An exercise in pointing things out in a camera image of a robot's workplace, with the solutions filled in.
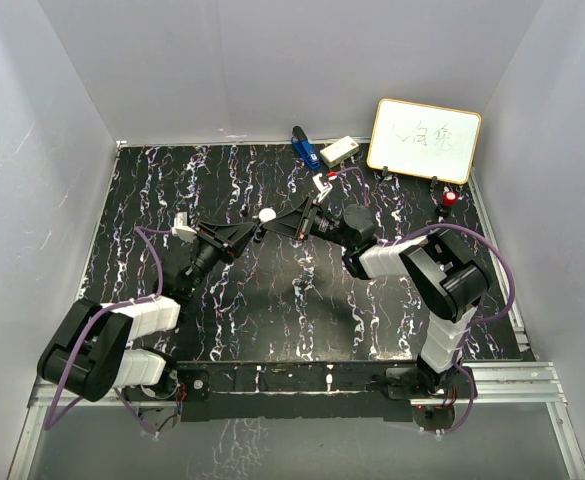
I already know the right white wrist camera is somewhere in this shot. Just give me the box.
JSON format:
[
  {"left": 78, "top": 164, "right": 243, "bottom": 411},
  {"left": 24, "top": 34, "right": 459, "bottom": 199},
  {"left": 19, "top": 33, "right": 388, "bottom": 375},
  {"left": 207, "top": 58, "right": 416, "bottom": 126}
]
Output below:
[{"left": 312, "top": 172, "right": 337, "bottom": 205}]

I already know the small whiteboard yellow frame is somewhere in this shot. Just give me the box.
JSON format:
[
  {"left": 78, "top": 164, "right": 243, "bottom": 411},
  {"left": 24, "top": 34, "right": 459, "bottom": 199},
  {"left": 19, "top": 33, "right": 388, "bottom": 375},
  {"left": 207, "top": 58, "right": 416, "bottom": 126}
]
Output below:
[{"left": 366, "top": 98, "right": 482, "bottom": 185}]

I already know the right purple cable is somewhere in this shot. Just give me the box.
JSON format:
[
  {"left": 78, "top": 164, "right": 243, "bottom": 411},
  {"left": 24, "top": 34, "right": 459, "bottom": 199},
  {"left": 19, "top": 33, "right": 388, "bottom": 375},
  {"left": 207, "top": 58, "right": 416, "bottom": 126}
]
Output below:
[{"left": 329, "top": 167, "right": 517, "bottom": 434}]

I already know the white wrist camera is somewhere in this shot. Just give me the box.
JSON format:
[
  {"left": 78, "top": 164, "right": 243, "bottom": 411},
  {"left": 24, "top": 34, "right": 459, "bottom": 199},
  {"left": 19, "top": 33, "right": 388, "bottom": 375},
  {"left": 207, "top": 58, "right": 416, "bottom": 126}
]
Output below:
[
  {"left": 312, "top": 172, "right": 337, "bottom": 205},
  {"left": 171, "top": 212, "right": 197, "bottom": 243}
]

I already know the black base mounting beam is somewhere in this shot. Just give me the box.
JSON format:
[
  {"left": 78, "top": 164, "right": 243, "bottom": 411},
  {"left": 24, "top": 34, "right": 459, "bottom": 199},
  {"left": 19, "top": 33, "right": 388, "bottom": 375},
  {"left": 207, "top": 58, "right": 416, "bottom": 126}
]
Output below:
[{"left": 121, "top": 359, "right": 478, "bottom": 426}]

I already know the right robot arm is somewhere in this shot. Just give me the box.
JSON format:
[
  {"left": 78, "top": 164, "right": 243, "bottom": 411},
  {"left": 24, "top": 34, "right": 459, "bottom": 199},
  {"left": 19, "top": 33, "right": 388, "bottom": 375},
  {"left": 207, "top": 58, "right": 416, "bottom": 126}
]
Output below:
[{"left": 257, "top": 198, "right": 493, "bottom": 397}]

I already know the white staple box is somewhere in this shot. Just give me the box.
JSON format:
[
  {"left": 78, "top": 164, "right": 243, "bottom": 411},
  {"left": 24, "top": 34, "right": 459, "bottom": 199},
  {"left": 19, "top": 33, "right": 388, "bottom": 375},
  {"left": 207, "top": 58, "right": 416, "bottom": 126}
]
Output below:
[{"left": 320, "top": 136, "right": 359, "bottom": 168}]

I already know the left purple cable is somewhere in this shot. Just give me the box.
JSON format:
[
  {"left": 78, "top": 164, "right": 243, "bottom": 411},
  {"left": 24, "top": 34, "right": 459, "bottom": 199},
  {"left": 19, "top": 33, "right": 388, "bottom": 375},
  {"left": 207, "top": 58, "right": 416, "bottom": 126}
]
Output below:
[{"left": 42, "top": 225, "right": 171, "bottom": 436}]

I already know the aluminium rail frame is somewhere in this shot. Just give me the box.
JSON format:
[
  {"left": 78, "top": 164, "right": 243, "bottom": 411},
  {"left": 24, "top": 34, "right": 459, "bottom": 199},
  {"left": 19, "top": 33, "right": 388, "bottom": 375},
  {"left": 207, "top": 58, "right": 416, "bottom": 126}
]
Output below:
[{"left": 8, "top": 144, "right": 585, "bottom": 479}]

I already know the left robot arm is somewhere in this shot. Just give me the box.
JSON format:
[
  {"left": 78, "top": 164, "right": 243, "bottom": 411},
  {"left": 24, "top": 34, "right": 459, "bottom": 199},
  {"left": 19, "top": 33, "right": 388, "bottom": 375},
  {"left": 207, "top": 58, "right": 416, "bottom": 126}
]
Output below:
[{"left": 37, "top": 213, "right": 258, "bottom": 402}]

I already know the blue stapler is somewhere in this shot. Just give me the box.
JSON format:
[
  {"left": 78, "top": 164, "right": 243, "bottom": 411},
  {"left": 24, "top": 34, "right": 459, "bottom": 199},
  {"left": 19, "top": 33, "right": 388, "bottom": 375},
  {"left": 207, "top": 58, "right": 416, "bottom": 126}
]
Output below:
[{"left": 291, "top": 125, "right": 321, "bottom": 171}]

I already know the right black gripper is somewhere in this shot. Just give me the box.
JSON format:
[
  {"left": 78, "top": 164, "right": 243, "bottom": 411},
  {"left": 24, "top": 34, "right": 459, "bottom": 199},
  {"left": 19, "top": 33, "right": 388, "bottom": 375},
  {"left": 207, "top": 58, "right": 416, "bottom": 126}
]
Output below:
[{"left": 265, "top": 195, "right": 354, "bottom": 249}]

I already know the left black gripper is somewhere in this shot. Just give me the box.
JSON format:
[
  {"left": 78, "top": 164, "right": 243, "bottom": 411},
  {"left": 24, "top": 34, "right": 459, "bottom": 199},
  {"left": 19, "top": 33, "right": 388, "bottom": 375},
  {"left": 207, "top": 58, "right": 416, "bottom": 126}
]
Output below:
[{"left": 184, "top": 222, "right": 255, "bottom": 294}]

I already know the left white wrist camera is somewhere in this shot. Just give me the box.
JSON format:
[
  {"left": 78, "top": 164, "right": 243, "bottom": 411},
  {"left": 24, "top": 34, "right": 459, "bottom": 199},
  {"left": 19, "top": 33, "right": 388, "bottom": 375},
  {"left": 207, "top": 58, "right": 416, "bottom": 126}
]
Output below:
[{"left": 171, "top": 212, "right": 197, "bottom": 243}]

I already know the purple cable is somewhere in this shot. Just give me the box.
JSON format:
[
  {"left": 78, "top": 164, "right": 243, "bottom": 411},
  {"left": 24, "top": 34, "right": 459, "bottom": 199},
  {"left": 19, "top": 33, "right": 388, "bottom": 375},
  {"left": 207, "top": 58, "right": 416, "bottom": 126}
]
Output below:
[
  {"left": 329, "top": 167, "right": 517, "bottom": 434},
  {"left": 42, "top": 225, "right": 171, "bottom": 436}
]

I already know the white earbud charging case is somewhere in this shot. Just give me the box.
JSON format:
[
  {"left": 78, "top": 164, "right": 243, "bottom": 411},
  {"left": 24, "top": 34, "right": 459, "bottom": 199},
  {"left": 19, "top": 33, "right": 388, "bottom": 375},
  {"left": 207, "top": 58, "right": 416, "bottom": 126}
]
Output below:
[{"left": 258, "top": 208, "right": 277, "bottom": 223}]

